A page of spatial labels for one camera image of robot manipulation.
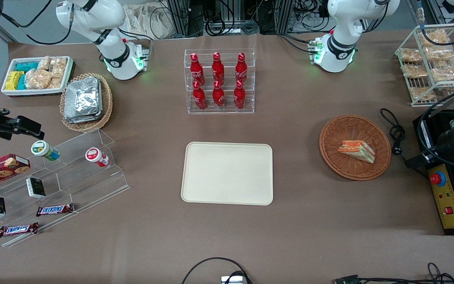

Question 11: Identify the clear bag fried snack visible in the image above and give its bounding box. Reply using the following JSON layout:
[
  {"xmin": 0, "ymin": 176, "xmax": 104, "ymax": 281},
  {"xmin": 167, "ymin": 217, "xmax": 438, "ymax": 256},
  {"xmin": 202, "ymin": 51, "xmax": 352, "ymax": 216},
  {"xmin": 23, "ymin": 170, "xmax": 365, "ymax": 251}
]
[
  {"xmin": 402, "ymin": 64, "xmax": 428, "ymax": 79},
  {"xmin": 431, "ymin": 60, "xmax": 454, "ymax": 82},
  {"xmin": 419, "ymin": 30, "xmax": 450, "ymax": 47},
  {"xmin": 400, "ymin": 48, "xmax": 422, "ymax": 63},
  {"xmin": 425, "ymin": 47, "xmax": 454, "ymax": 62},
  {"xmin": 409, "ymin": 86, "xmax": 436, "ymax": 101}
]

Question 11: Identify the yellow control panel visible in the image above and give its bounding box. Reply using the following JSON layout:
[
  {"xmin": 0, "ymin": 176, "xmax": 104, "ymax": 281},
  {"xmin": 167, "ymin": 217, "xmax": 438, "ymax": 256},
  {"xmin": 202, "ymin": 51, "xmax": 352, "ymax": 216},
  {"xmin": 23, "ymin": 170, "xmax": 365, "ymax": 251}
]
[{"xmin": 427, "ymin": 164, "xmax": 454, "ymax": 229}]

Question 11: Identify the triangular sandwich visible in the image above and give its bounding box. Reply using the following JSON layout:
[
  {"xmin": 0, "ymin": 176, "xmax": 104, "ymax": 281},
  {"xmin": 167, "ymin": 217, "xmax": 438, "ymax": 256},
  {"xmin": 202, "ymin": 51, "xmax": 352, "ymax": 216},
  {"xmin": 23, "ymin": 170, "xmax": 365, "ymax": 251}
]
[{"xmin": 337, "ymin": 140, "xmax": 376, "ymax": 164}]

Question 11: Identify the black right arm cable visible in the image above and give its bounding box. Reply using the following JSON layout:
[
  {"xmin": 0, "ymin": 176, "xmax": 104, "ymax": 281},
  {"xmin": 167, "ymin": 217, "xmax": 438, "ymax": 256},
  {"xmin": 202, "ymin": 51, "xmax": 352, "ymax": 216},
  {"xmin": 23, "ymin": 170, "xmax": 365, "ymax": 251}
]
[{"xmin": 0, "ymin": 0, "xmax": 74, "ymax": 45}]

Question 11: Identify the grey metal bar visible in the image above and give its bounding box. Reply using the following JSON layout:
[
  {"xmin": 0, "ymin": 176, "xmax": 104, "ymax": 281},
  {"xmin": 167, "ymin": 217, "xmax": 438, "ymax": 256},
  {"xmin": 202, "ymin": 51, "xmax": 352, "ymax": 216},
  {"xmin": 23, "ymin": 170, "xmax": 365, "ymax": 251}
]
[{"xmin": 424, "ymin": 89, "xmax": 454, "ymax": 119}]

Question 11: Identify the yellow snack pack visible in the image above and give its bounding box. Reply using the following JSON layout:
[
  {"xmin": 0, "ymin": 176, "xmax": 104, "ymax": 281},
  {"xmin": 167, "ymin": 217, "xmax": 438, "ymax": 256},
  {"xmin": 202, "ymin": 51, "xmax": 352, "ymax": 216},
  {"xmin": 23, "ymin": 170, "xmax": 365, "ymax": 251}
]
[{"xmin": 5, "ymin": 71, "xmax": 24, "ymax": 91}]

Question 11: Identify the clear acrylic stepped shelf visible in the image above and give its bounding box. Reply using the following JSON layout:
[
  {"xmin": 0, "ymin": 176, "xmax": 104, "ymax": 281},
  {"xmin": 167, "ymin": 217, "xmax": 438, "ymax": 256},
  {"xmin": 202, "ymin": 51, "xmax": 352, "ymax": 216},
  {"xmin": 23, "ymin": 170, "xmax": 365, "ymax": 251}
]
[{"xmin": 0, "ymin": 127, "xmax": 130, "ymax": 248}]

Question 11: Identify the black cable with connector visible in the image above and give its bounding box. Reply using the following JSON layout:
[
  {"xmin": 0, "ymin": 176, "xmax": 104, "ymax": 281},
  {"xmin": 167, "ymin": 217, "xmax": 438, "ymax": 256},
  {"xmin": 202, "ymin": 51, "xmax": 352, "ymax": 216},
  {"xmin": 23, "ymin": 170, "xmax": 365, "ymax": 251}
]
[{"xmin": 333, "ymin": 262, "xmax": 454, "ymax": 284}]

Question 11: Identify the black power cable with plug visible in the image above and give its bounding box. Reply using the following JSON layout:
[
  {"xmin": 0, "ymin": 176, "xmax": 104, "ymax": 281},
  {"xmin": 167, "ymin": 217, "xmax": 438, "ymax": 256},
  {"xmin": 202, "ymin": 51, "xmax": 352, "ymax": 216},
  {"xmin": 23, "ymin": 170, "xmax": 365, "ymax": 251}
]
[{"xmin": 380, "ymin": 108, "xmax": 408, "ymax": 157}]

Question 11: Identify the red tartan cookie box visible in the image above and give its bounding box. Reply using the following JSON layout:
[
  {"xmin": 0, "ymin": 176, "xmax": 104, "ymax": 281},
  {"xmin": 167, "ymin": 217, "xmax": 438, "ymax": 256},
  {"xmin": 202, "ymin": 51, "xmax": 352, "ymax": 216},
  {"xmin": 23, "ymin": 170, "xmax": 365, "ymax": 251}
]
[{"xmin": 0, "ymin": 153, "xmax": 31, "ymax": 193}]

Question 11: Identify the green lid yogurt cup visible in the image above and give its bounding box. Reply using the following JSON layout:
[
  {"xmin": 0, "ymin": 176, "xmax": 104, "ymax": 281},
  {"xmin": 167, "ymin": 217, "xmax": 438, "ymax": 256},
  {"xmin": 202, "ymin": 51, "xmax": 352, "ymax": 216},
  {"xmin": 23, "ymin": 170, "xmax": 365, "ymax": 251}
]
[{"xmin": 31, "ymin": 140, "xmax": 60, "ymax": 161}]

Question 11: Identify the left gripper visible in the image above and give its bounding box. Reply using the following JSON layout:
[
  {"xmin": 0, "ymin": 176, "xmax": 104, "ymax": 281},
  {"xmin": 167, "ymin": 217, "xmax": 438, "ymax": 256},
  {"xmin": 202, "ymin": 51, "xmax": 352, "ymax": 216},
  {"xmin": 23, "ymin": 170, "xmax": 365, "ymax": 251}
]
[{"xmin": 404, "ymin": 152, "xmax": 450, "ymax": 171}]

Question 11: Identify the black looped cable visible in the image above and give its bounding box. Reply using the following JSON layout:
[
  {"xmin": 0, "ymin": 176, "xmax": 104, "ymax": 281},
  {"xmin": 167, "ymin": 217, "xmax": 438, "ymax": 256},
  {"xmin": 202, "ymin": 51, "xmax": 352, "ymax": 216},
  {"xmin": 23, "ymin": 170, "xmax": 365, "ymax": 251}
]
[{"xmin": 182, "ymin": 257, "xmax": 253, "ymax": 284}]

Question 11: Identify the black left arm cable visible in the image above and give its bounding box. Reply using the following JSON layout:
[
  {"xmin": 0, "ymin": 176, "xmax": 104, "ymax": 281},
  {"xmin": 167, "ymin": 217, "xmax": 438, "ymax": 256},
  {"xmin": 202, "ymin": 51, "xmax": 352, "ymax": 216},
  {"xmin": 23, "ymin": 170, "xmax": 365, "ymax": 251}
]
[{"xmin": 416, "ymin": 88, "xmax": 454, "ymax": 158}]

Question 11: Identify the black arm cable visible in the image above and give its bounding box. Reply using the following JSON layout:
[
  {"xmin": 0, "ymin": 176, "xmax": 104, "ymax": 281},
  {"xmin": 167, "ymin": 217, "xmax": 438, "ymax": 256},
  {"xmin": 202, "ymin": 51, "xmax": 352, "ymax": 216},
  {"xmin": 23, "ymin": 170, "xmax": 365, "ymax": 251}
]
[
  {"xmin": 0, "ymin": 0, "xmax": 74, "ymax": 45},
  {"xmin": 416, "ymin": 88, "xmax": 454, "ymax": 158}
]

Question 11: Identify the beige cloth bag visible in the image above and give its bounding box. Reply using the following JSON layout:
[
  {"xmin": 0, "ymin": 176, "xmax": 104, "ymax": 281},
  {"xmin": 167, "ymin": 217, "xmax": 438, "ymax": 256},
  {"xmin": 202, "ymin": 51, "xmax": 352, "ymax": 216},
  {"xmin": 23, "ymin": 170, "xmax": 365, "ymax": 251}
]
[{"xmin": 124, "ymin": 3, "xmax": 174, "ymax": 40}]

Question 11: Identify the brown Snickers bar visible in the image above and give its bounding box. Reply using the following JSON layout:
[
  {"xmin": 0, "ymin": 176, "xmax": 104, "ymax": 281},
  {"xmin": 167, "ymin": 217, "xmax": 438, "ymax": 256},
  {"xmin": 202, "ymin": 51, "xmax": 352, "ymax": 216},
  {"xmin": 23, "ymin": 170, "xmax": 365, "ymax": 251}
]
[
  {"xmin": 0, "ymin": 222, "xmax": 39, "ymax": 238},
  {"xmin": 36, "ymin": 203, "xmax": 74, "ymax": 217}
]

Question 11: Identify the aluminium frame post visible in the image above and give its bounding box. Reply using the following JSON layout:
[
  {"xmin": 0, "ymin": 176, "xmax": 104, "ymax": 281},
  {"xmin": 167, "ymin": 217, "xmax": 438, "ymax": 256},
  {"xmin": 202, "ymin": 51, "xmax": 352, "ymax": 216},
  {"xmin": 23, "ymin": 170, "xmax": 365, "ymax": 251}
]
[
  {"xmin": 275, "ymin": 0, "xmax": 294, "ymax": 34},
  {"xmin": 167, "ymin": 0, "xmax": 191, "ymax": 38}
]

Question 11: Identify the silver foil packet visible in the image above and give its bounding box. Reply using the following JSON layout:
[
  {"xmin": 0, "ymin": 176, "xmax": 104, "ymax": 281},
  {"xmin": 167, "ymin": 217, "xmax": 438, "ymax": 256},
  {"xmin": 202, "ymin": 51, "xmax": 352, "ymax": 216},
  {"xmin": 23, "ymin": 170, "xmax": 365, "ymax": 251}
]
[{"xmin": 63, "ymin": 77, "xmax": 103, "ymax": 124}]

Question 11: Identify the red lid yogurt cup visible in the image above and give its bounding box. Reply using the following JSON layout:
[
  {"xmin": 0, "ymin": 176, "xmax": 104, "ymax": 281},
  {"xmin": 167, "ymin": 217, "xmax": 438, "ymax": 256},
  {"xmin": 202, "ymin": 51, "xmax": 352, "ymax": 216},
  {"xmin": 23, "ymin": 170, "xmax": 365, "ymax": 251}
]
[{"xmin": 85, "ymin": 147, "xmax": 109, "ymax": 167}]

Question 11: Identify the red cola bottle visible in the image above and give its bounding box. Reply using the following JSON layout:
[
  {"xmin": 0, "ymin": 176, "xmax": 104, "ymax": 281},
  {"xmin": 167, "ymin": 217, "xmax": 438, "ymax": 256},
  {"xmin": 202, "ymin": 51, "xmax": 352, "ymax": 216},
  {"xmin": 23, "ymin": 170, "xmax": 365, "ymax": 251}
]
[
  {"xmin": 192, "ymin": 81, "xmax": 207, "ymax": 110},
  {"xmin": 235, "ymin": 52, "xmax": 248, "ymax": 82},
  {"xmin": 233, "ymin": 80, "xmax": 246, "ymax": 110},
  {"xmin": 190, "ymin": 53, "xmax": 205, "ymax": 85},
  {"xmin": 212, "ymin": 80, "xmax": 225, "ymax": 109},
  {"xmin": 212, "ymin": 52, "xmax": 225, "ymax": 84}
]

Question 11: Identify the oval light wicker basket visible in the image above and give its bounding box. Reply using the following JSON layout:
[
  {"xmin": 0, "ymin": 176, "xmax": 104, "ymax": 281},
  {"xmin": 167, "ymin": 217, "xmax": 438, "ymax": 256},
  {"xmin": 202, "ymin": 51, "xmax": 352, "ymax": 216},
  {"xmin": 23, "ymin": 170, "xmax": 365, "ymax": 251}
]
[{"xmin": 60, "ymin": 73, "xmax": 113, "ymax": 133}]

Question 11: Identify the white wire rack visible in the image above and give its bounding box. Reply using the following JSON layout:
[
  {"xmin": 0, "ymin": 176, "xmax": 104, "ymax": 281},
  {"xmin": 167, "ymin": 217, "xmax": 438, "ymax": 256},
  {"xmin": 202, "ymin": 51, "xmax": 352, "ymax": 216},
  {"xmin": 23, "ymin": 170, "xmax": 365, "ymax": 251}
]
[{"xmin": 394, "ymin": 23, "xmax": 454, "ymax": 107}]

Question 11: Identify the round brown wicker basket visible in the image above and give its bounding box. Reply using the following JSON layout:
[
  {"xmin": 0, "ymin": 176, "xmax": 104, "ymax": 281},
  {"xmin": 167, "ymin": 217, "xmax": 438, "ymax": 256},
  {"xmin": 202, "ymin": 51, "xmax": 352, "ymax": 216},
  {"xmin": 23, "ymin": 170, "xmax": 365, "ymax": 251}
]
[{"xmin": 319, "ymin": 114, "xmax": 392, "ymax": 181}]

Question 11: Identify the clear acrylic bottle rack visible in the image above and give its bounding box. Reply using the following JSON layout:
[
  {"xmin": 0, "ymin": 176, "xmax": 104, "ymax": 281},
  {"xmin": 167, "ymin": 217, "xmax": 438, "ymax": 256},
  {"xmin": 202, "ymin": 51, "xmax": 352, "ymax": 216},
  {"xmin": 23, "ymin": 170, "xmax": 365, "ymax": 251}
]
[{"xmin": 184, "ymin": 49, "xmax": 256, "ymax": 114}]

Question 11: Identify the white rectangular snack tray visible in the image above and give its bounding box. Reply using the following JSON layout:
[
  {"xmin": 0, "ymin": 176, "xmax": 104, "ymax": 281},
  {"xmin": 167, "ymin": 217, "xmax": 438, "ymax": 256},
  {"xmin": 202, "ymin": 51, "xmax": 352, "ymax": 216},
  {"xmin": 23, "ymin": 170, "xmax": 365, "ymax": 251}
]
[{"xmin": 1, "ymin": 56, "xmax": 74, "ymax": 97}]

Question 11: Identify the black food warmer machine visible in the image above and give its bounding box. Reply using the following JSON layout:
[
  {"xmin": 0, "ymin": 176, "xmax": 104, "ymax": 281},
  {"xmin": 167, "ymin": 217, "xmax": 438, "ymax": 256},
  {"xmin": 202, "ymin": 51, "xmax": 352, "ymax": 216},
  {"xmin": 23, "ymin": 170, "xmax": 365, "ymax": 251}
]
[{"xmin": 412, "ymin": 110, "xmax": 454, "ymax": 236}]

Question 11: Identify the beige plastic tray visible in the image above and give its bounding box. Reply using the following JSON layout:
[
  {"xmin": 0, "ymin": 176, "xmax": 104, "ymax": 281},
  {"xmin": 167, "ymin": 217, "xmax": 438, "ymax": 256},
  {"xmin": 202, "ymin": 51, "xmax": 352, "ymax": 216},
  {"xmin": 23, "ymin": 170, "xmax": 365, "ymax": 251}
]
[{"xmin": 181, "ymin": 142, "xmax": 274, "ymax": 206}]

